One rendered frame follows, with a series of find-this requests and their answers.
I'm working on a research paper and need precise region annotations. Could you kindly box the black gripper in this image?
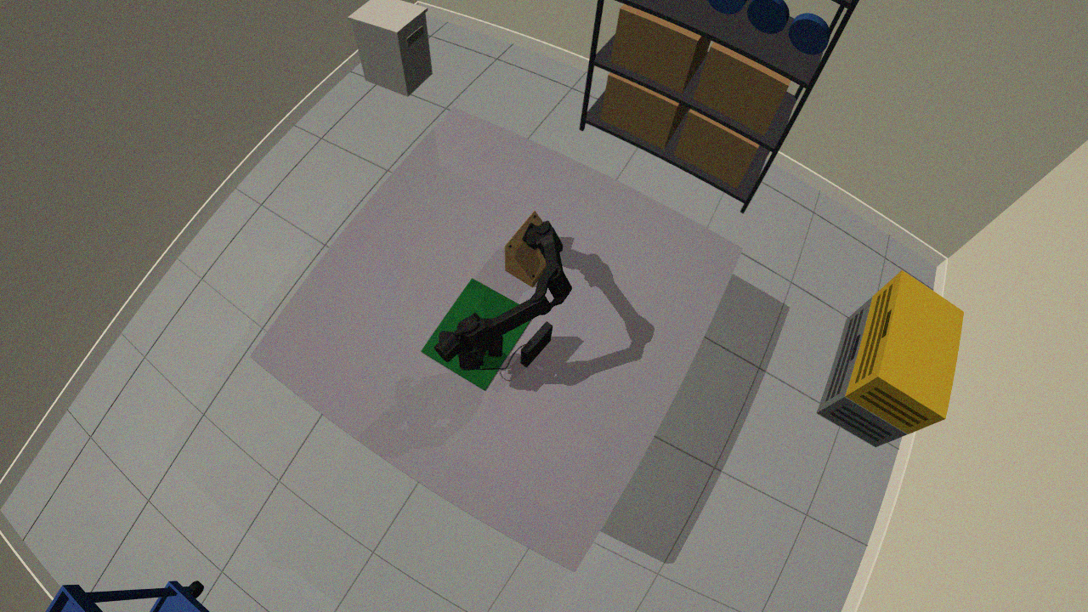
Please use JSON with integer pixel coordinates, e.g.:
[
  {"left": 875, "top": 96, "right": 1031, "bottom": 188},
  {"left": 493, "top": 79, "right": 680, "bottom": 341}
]
[{"left": 438, "top": 331, "right": 503, "bottom": 357}]

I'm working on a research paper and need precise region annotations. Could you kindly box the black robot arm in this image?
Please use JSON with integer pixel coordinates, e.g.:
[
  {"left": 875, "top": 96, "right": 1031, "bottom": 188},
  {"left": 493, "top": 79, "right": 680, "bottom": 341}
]
[{"left": 434, "top": 220, "right": 572, "bottom": 371}]

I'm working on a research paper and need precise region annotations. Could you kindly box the black computer fan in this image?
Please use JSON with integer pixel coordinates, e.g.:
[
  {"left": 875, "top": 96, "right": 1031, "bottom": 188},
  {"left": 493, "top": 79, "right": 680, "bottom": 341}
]
[{"left": 520, "top": 321, "right": 553, "bottom": 367}]

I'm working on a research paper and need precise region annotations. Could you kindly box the green circuit board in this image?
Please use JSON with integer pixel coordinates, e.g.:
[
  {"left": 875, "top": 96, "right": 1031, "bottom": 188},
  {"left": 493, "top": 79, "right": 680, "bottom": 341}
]
[{"left": 421, "top": 278, "right": 530, "bottom": 391}]

